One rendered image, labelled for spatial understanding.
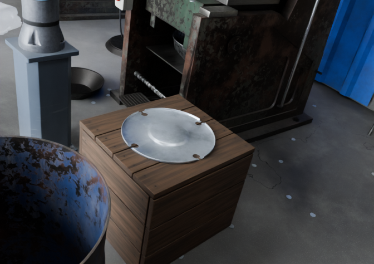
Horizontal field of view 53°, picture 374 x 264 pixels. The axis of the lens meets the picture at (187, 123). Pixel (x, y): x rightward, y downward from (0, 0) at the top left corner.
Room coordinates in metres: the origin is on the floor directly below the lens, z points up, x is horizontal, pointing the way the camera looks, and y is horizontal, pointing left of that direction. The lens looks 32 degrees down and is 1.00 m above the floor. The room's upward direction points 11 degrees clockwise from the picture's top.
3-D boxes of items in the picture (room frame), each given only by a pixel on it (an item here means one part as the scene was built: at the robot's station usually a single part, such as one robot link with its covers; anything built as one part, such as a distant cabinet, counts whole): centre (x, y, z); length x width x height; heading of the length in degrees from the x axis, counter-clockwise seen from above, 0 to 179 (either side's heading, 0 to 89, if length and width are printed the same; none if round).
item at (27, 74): (1.22, 0.55, 0.23); 0.19 x 0.19 x 0.45; 49
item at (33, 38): (1.22, 0.55, 0.50); 0.15 x 0.15 x 0.10
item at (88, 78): (1.72, 0.61, 0.04); 0.30 x 0.30 x 0.07
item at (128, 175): (0.97, 0.05, 0.18); 0.40 x 0.38 x 0.35; 137
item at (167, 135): (0.97, 0.05, 0.35); 0.29 x 0.29 x 0.01
